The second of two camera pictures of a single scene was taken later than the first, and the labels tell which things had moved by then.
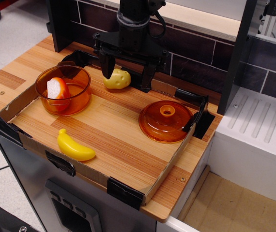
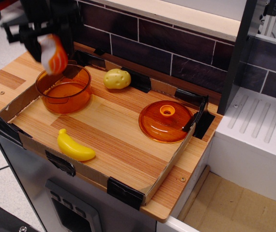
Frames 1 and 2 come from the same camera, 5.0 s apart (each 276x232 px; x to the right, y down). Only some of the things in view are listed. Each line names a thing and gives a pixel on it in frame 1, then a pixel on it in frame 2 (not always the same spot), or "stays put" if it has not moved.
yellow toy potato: x=119 y=79 stays put
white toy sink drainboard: x=253 y=147 stays put
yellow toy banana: x=72 y=149 stays put
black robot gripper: x=132 y=41 -> x=44 y=17
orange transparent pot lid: x=162 y=121 stays put
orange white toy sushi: x=58 y=94 -> x=53 y=54
